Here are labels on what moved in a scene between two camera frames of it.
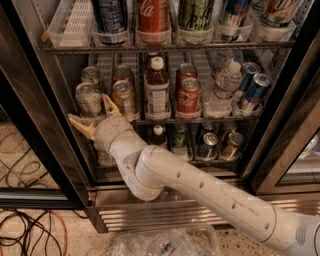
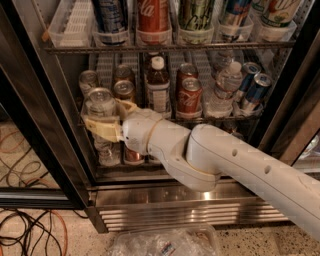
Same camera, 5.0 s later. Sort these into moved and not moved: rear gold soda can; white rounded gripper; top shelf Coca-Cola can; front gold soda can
Moved: white rounded gripper
Not moved: front gold soda can; rear gold soda can; top shelf Coca-Cola can
